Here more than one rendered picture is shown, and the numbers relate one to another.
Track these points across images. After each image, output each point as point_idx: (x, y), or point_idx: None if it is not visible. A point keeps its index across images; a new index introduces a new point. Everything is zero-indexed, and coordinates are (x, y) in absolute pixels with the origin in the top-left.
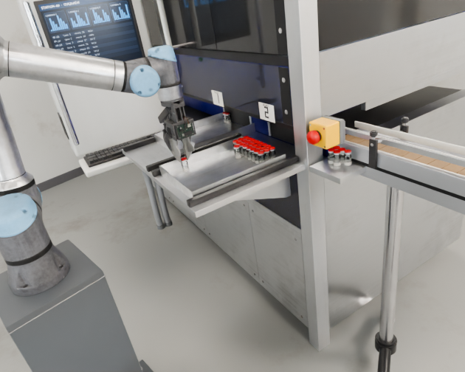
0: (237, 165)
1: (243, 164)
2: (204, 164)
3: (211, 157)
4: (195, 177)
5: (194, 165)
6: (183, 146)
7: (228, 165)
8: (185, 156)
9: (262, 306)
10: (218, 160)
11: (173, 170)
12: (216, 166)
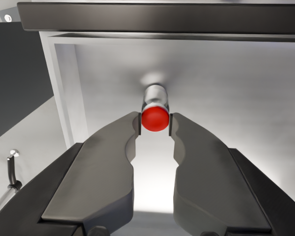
0: (279, 178)
1: None
2: (231, 96)
3: None
4: (154, 151)
5: (205, 71)
6: (179, 143)
7: (267, 161)
8: (169, 120)
9: None
10: (289, 107)
11: (122, 45)
12: (245, 139)
